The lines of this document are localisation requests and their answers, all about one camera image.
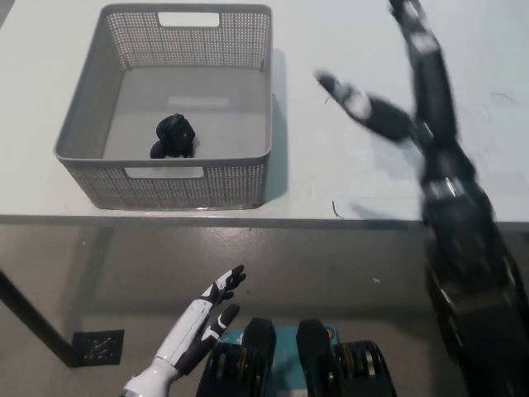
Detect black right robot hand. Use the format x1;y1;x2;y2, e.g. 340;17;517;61
313;0;477;188

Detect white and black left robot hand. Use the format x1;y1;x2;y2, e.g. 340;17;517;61
152;265;248;376

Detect black floor plate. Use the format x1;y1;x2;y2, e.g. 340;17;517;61
70;328;126;366

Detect grey perforated plastic basket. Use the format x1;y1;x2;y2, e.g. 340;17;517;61
53;3;274;211

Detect black table leg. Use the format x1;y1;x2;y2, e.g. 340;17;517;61
0;266;83;369

